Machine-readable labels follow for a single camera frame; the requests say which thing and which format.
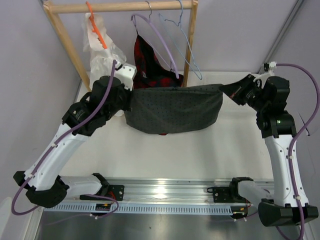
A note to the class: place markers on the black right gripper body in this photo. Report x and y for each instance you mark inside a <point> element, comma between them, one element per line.
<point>252,95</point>

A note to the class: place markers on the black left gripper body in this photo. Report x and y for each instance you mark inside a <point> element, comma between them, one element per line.
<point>124,101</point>

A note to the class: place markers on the dark grey dotted skirt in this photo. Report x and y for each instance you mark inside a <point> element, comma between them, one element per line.
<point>200,106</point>

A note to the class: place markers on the light blue wire hanger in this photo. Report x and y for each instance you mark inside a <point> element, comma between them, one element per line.
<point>190,64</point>

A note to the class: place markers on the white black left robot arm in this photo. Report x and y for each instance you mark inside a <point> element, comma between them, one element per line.
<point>42,182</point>

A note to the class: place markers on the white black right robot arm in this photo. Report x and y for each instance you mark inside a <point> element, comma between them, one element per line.
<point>288,205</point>

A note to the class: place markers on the orange plastic hanger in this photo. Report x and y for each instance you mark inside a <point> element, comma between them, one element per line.
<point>94,26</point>

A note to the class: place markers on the red black plaid garment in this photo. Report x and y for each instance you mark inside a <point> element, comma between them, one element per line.
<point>150,70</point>

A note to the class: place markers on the white ruffled dress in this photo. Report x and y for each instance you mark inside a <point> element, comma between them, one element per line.
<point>101,59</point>

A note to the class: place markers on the wooden clothes rack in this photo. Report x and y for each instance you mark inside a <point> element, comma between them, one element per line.
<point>53,10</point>

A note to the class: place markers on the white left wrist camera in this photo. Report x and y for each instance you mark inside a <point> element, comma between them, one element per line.
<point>126,75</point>

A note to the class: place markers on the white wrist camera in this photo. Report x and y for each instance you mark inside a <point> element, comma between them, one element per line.
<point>126,75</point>
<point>266,72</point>

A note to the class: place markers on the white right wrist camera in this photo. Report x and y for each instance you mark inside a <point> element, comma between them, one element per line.
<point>266,72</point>

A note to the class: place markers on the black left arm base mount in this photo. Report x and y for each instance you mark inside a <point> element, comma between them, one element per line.
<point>116,192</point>

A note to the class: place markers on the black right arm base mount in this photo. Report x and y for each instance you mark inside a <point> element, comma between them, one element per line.
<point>223,194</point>

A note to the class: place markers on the white slotted cable duct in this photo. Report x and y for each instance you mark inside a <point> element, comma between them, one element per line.
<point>135,208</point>

